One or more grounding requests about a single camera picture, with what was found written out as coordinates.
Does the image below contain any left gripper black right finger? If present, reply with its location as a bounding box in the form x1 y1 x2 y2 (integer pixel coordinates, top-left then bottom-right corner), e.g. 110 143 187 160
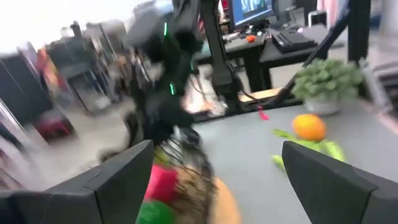
282 140 398 224

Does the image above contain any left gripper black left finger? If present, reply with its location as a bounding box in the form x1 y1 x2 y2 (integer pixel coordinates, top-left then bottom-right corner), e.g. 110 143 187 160
0 139 155 224

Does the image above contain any white and green leek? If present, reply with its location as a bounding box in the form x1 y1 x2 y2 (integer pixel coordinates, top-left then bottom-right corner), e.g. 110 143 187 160
271 128 346 170

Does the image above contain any green lime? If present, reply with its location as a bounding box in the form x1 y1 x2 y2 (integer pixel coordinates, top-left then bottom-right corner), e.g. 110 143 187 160
136 200 177 224

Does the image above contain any red bell pepper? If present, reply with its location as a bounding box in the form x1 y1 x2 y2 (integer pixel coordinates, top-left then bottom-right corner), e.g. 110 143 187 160
144 164 180 203

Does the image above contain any yellow green apple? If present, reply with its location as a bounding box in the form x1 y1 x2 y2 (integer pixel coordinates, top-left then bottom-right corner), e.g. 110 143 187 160
154 146 170 164

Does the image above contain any orange fruit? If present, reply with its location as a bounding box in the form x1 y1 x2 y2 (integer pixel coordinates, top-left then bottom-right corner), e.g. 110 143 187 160
291 113 327 142

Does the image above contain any dark brown wicker basket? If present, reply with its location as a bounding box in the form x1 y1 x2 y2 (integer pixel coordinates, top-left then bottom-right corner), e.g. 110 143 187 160
152 136 218 224

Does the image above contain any red stool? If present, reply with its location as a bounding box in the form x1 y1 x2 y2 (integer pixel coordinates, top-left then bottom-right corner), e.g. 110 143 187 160
34 108 76 141

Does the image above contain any small red tag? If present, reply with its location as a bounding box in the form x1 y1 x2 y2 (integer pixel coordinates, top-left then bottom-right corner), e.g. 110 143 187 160
257 105 270 121

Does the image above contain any bushy green potted plant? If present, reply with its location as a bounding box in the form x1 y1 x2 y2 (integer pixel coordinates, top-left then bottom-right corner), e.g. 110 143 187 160
291 58 364 116

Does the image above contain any round woven straw placemat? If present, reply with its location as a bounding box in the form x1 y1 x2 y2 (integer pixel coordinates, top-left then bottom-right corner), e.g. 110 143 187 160
208 177 243 224

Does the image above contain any black desk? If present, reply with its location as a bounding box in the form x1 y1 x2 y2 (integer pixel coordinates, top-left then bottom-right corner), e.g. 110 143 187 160
194 27 346 93

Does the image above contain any black keyboard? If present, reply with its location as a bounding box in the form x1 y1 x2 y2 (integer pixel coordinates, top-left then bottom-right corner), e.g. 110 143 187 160
271 29 318 54

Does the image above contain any computer monitor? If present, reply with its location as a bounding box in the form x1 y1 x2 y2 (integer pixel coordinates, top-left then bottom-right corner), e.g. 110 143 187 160
228 0 276 27

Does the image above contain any black aluminium table frame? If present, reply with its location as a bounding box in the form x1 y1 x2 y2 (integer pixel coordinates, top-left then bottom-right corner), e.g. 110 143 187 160
192 0 373 123

